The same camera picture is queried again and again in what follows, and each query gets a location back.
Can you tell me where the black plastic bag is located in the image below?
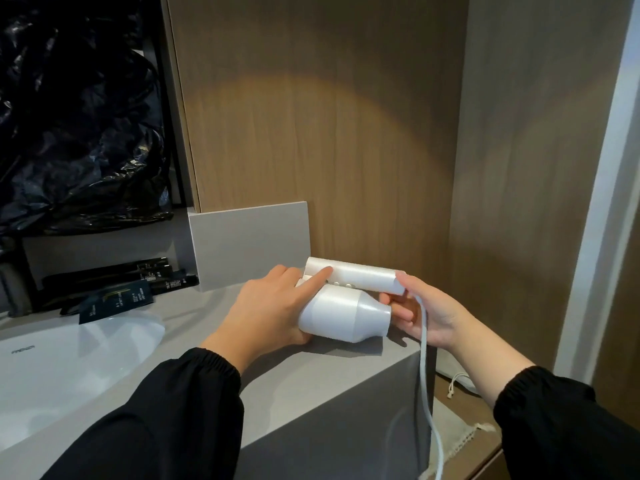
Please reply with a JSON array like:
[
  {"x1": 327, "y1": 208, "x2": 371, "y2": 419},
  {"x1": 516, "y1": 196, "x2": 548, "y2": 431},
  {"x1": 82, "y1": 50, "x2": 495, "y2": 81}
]
[{"x1": 0, "y1": 0, "x2": 175, "y2": 238}]

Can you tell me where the white hair dryer cord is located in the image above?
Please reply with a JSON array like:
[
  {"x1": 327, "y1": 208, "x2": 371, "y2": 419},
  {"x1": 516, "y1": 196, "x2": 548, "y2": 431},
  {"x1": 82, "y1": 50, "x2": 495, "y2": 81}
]
[{"x1": 411, "y1": 294, "x2": 446, "y2": 480}]

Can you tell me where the person's right forearm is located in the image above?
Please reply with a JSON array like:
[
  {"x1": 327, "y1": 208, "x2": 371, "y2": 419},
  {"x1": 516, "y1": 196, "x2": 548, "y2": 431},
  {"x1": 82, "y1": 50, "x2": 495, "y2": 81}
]
[{"x1": 447, "y1": 317, "x2": 640, "y2": 480}]

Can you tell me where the short black toiletry box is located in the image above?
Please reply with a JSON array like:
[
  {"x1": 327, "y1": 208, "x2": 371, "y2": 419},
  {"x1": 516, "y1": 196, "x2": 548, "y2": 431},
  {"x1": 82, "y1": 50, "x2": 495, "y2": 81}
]
[{"x1": 149, "y1": 274, "x2": 200, "y2": 296}]

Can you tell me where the white sink basin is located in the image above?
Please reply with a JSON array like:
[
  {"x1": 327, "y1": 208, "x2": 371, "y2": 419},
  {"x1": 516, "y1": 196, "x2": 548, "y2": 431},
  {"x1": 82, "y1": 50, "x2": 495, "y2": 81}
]
[{"x1": 0, "y1": 311, "x2": 166, "y2": 451}]

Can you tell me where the white door frame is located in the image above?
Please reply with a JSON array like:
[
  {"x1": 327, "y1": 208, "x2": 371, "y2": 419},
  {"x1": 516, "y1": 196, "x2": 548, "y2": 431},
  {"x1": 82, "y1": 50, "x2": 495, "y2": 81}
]
[{"x1": 552, "y1": 0, "x2": 640, "y2": 386}]

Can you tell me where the white folding hair dryer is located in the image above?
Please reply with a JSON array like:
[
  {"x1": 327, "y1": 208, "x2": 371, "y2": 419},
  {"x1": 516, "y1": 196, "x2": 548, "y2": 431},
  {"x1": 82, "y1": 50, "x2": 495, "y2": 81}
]
[{"x1": 295, "y1": 257, "x2": 407, "y2": 344}]

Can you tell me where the person's left hand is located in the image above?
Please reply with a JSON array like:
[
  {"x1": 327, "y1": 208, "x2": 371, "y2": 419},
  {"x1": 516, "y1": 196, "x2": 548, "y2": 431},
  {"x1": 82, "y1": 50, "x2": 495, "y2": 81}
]
[{"x1": 200, "y1": 265, "x2": 335, "y2": 374}]

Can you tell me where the person's left forearm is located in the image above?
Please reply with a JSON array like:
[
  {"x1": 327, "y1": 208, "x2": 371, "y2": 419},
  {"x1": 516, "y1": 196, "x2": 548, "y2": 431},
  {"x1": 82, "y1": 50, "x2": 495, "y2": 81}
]
[{"x1": 42, "y1": 335, "x2": 258, "y2": 480}]

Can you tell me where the dark blue toiletry packet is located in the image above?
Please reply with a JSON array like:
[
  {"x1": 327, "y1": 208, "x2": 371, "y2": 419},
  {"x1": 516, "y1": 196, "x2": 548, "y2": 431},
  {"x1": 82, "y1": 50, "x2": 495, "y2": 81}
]
[{"x1": 78, "y1": 280, "x2": 154, "y2": 325}]

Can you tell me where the beige drawstring cloth pouch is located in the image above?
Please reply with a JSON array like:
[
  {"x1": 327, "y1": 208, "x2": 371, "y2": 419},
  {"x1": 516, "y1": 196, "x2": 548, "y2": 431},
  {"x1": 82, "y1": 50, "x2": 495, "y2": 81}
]
[{"x1": 422, "y1": 347, "x2": 499, "y2": 479}]

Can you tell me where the person's right hand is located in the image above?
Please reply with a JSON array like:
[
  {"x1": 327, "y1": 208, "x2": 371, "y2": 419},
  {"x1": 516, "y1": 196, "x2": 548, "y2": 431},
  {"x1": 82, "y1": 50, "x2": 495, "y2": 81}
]
[{"x1": 378, "y1": 272, "x2": 473, "y2": 351}]

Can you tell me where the grey backsplash panel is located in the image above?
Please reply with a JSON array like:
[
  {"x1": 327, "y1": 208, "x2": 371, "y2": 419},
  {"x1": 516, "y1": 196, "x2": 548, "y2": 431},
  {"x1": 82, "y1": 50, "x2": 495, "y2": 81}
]
[{"x1": 188, "y1": 201, "x2": 312, "y2": 293}]

